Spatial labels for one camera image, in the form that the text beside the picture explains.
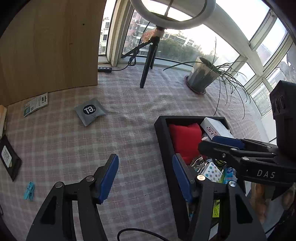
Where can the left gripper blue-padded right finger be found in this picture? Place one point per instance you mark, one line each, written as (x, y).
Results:
(237, 220)

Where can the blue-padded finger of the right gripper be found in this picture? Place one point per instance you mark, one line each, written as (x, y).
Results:
(221, 152)
(227, 141)

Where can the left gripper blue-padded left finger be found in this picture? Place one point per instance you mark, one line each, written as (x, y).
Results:
(54, 220)

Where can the white cardboard box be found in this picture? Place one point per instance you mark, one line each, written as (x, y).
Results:
(214, 128)

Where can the blue plastic clothespin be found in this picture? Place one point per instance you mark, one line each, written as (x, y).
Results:
(29, 193)

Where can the grey foil sachet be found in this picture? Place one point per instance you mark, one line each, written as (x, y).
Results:
(88, 111)

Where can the person's right hand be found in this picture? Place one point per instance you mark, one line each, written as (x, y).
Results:
(268, 210)

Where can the white patterned tissue packet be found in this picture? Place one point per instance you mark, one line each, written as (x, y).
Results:
(212, 173)

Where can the red cushion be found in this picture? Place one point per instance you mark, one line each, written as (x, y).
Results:
(185, 140)

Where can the black storage tray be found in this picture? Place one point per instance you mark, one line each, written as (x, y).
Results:
(167, 151)

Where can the black wet wipes pack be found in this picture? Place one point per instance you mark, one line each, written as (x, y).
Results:
(9, 158)

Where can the grey potted plant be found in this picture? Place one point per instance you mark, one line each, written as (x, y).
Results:
(205, 72)

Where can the stack of paper leaflets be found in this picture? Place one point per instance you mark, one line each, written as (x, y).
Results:
(35, 104)

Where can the orange white tissue pack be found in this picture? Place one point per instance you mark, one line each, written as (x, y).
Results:
(3, 112)

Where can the black tripod stand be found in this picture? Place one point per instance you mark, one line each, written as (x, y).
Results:
(153, 43)

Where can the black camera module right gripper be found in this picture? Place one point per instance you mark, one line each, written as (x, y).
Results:
(282, 100)

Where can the white ring light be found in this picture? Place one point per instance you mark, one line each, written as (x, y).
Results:
(179, 15)

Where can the black inline cable controller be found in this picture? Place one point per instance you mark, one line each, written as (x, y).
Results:
(104, 69)

